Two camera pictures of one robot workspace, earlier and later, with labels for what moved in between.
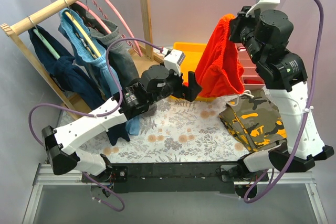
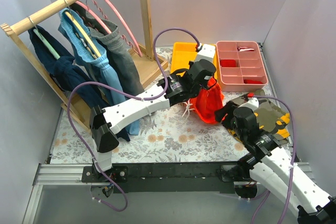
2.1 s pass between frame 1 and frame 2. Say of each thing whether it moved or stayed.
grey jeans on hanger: stayed
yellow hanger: stayed
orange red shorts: moved
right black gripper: moved
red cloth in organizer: stayed
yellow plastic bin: stayed
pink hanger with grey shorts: stayed
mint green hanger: stayed
